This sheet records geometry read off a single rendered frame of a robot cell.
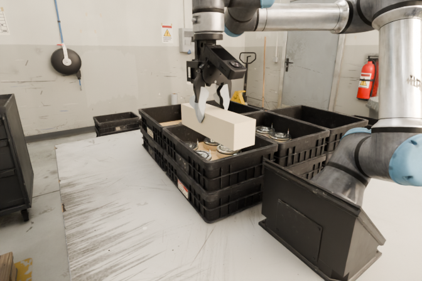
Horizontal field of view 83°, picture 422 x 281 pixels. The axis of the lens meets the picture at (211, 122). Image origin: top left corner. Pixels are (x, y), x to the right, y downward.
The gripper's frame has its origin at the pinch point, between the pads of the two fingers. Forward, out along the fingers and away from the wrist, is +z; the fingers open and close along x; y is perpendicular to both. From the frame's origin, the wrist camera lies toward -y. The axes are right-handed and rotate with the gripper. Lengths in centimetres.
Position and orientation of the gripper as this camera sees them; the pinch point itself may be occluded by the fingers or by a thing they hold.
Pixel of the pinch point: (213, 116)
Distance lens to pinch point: 60.8
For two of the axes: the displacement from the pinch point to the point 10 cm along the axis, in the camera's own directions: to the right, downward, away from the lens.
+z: 0.1, 9.6, 2.9
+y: -5.6, -2.4, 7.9
